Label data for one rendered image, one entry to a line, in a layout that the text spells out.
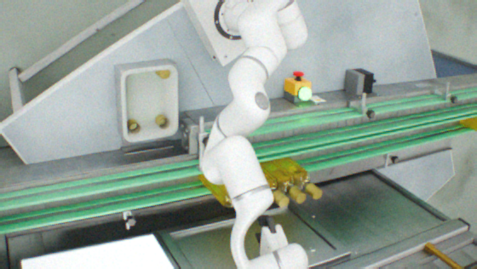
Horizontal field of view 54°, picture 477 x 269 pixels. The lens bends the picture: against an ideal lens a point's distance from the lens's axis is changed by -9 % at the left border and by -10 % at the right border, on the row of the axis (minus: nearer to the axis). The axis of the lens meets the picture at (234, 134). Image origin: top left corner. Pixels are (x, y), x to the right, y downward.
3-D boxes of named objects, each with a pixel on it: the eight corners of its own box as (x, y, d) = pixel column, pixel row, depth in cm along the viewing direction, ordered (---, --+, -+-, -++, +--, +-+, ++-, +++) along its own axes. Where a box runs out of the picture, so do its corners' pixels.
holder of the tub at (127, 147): (118, 148, 158) (125, 157, 152) (114, 64, 147) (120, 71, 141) (169, 140, 165) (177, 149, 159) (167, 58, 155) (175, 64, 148)
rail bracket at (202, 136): (187, 161, 155) (204, 178, 145) (187, 109, 149) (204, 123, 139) (197, 159, 157) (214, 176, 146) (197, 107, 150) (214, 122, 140)
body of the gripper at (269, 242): (293, 280, 118) (280, 254, 128) (297, 247, 114) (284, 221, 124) (263, 283, 116) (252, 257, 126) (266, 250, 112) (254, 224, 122)
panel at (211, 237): (17, 266, 131) (30, 351, 103) (15, 258, 130) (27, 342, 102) (290, 207, 169) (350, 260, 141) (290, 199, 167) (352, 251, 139)
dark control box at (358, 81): (342, 88, 191) (356, 95, 184) (344, 69, 187) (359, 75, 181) (359, 87, 194) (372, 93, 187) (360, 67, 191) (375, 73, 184)
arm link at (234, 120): (227, 71, 124) (194, 108, 116) (252, 43, 113) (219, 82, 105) (268, 108, 126) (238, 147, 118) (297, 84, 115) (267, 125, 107)
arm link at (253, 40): (243, 84, 125) (216, 30, 116) (286, 33, 138) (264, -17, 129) (275, 84, 119) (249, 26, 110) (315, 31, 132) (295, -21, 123)
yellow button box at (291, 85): (282, 96, 179) (294, 103, 173) (284, 76, 176) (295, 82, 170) (299, 94, 182) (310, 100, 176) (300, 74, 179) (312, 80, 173)
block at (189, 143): (179, 146, 160) (187, 155, 155) (179, 118, 157) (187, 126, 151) (190, 145, 162) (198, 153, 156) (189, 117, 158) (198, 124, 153)
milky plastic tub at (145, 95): (117, 133, 156) (124, 144, 148) (114, 64, 147) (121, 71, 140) (169, 125, 163) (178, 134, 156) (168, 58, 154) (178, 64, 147)
